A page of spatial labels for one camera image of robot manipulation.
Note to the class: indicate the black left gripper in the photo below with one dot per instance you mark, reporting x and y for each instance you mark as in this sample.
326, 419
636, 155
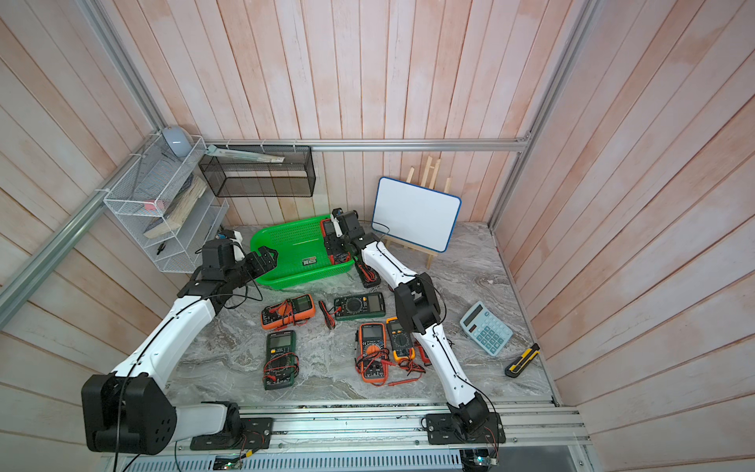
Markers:
261, 268

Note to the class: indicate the green plastic basket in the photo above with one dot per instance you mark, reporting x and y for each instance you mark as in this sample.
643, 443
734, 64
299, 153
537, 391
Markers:
302, 255

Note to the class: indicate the orange black multimeter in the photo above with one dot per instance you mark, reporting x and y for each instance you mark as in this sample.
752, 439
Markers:
372, 356

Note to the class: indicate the red black multimeter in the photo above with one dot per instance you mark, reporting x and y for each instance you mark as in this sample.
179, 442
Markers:
337, 249

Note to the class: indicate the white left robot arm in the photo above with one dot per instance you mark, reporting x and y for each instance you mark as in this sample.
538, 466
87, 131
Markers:
126, 411

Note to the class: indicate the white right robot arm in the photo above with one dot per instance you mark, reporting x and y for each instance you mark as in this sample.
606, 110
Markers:
421, 314

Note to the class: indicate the small black multimeter rear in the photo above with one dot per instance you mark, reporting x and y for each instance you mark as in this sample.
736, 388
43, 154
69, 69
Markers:
369, 276

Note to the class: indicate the orange multimeter green face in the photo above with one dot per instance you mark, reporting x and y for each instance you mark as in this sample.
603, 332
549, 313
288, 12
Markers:
291, 312

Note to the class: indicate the green horizontal multimeter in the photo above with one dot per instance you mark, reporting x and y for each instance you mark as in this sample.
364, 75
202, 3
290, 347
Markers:
360, 306

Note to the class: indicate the dark green multimeter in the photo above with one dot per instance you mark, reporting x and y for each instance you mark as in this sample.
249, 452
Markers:
281, 361

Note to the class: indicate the yellow multimeter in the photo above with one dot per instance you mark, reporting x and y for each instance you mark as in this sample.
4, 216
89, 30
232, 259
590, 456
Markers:
402, 344

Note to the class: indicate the book on shelf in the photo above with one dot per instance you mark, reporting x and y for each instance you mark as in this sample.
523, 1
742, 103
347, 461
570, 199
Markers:
179, 210

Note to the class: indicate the blue framed whiteboard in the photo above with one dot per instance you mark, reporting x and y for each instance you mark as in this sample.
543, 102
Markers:
416, 213

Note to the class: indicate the wooden easel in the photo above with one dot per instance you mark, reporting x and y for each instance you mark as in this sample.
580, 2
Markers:
422, 242

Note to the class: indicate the light green ruler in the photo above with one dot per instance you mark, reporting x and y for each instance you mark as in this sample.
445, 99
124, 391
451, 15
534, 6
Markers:
225, 153

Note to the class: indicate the grey computer mouse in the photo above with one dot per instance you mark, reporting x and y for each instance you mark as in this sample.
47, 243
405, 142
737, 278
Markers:
179, 141

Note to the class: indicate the light blue calculator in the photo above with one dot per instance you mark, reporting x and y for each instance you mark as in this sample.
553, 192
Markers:
486, 329

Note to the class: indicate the yellow black utility knife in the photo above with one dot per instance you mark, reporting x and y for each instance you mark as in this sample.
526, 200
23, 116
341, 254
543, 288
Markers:
516, 367

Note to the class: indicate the white wire shelf rack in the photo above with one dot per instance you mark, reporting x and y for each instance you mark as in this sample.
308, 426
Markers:
146, 190

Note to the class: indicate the black mesh wall basket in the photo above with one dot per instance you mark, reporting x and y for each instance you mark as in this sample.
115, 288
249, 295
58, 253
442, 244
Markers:
235, 178

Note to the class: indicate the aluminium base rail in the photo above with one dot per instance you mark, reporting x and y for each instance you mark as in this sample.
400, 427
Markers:
530, 435

